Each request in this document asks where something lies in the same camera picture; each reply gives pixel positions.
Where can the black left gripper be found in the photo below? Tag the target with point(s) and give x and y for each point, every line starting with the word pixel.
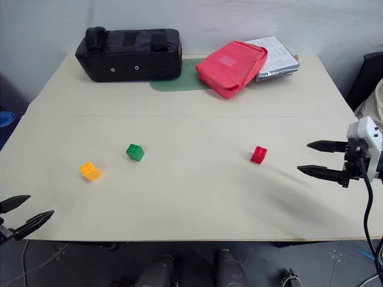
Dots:
pixel 5 233

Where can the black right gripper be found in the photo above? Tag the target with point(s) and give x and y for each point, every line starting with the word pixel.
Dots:
pixel 353 167

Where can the red toy brick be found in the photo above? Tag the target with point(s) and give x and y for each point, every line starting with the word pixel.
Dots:
pixel 258 155

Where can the cream fabric cover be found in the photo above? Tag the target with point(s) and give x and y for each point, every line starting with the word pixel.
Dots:
pixel 372 104

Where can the orange toy brick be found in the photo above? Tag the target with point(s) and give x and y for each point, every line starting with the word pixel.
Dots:
pixel 90 172

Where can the black chair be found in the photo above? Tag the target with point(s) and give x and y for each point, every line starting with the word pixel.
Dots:
pixel 366 80

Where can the blue round container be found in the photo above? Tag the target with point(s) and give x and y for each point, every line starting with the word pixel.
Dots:
pixel 6 119

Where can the silver foil bag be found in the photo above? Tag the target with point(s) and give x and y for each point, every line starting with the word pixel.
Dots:
pixel 278 75

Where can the silver bag with papers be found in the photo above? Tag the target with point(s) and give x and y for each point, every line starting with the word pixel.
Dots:
pixel 278 52

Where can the green toy brick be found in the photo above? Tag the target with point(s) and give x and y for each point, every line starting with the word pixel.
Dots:
pixel 135 152

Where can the red fabric pouch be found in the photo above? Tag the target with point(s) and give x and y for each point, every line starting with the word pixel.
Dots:
pixel 230 68

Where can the dark rounded shape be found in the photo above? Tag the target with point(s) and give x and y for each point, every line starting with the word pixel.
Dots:
pixel 158 272
pixel 229 269

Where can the green flat mat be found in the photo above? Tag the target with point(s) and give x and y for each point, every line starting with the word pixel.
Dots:
pixel 179 80

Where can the black padded fabric case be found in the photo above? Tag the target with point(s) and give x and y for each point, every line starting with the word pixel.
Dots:
pixel 131 56

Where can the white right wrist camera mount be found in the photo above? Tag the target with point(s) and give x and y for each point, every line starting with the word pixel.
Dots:
pixel 371 131

